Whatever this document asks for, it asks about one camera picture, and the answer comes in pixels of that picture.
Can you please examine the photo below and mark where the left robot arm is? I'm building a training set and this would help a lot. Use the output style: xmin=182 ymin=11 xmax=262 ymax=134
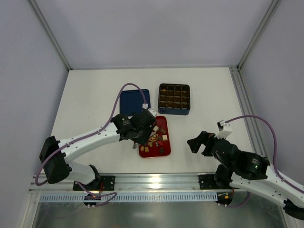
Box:
xmin=39 ymin=108 xmax=157 ymax=186

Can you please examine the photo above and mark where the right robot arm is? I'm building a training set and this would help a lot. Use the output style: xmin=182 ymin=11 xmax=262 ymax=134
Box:
xmin=187 ymin=130 xmax=304 ymax=220

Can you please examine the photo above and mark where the white square chocolate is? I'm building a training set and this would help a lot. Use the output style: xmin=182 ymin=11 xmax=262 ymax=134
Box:
xmin=162 ymin=135 xmax=168 ymax=141

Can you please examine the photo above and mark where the blue chocolate tin box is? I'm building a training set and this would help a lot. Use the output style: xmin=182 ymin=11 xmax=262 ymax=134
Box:
xmin=158 ymin=83 xmax=191 ymax=115

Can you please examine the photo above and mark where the blue tin lid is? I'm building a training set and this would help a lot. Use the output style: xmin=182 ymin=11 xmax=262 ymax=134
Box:
xmin=119 ymin=89 xmax=144 ymax=116

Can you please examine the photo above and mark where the red lacquer tray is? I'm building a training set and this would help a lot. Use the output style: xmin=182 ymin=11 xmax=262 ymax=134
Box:
xmin=138 ymin=116 xmax=171 ymax=158

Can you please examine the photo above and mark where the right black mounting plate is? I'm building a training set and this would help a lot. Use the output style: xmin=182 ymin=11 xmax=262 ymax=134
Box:
xmin=198 ymin=174 xmax=232 ymax=190

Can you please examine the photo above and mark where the black mounting plate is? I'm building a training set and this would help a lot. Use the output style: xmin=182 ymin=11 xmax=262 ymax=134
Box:
xmin=198 ymin=174 xmax=232 ymax=190
xmin=81 ymin=175 xmax=115 ymax=191

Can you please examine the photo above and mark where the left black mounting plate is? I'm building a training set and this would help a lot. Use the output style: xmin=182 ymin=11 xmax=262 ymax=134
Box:
xmin=81 ymin=175 xmax=115 ymax=191

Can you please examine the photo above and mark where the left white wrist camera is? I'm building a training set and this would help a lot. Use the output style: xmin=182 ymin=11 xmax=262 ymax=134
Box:
xmin=142 ymin=103 xmax=157 ymax=117

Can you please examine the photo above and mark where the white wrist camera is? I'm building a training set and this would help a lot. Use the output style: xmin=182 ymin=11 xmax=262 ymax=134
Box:
xmin=142 ymin=103 xmax=157 ymax=117
xmin=215 ymin=120 xmax=233 ymax=139

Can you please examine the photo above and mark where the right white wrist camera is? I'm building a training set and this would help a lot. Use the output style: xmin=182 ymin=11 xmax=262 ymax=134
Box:
xmin=215 ymin=120 xmax=233 ymax=139

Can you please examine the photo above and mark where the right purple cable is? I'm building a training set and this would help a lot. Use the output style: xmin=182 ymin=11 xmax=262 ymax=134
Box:
xmin=224 ymin=115 xmax=304 ymax=190

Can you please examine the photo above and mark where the purple cable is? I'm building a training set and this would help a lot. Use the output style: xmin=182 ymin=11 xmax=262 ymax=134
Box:
xmin=224 ymin=115 xmax=304 ymax=190
xmin=35 ymin=83 xmax=149 ymax=206

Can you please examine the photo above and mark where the right aluminium side rail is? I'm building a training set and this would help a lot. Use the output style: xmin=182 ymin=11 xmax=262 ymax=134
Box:
xmin=229 ymin=66 xmax=267 ymax=157

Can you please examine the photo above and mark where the slotted cable duct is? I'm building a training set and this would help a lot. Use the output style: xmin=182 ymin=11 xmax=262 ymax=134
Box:
xmin=39 ymin=192 xmax=218 ymax=203

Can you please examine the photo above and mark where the aluminium front rail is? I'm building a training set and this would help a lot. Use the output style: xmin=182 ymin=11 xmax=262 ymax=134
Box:
xmin=29 ymin=172 xmax=243 ymax=193

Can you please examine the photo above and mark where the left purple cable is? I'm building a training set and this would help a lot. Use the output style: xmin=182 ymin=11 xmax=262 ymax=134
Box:
xmin=35 ymin=83 xmax=149 ymax=206

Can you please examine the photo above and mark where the right aluminium corner post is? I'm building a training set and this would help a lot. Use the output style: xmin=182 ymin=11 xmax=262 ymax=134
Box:
xmin=237 ymin=0 xmax=282 ymax=71

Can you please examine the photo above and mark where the aluminium corner post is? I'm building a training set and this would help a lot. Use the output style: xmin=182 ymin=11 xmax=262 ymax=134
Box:
xmin=27 ymin=0 xmax=72 ymax=71
xmin=237 ymin=0 xmax=282 ymax=71

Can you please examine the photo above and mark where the left aluminium corner post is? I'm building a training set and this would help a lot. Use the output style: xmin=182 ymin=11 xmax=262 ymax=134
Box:
xmin=27 ymin=0 xmax=72 ymax=71

